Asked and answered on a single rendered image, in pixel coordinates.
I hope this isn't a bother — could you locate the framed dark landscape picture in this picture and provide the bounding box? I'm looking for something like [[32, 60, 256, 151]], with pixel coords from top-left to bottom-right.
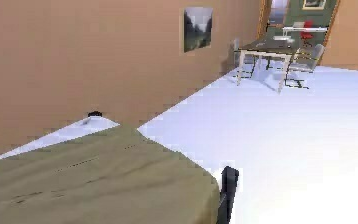
[[181, 6, 214, 54]]

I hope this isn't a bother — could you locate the dark top dining table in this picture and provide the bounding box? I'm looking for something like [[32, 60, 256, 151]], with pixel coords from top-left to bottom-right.
[[236, 35, 302, 94]]

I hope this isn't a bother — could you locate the window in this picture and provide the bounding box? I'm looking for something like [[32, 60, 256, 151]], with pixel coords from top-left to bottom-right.
[[268, 0, 290, 27]]

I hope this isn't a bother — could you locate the white desk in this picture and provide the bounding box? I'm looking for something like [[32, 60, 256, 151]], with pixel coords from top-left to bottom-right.
[[282, 26, 329, 38]]

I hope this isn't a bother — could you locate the red office chair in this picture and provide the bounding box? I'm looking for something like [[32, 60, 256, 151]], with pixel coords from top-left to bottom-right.
[[300, 20, 315, 47]]

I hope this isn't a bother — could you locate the gold framed wall picture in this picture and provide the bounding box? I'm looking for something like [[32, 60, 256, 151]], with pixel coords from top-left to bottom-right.
[[302, 0, 328, 10]]

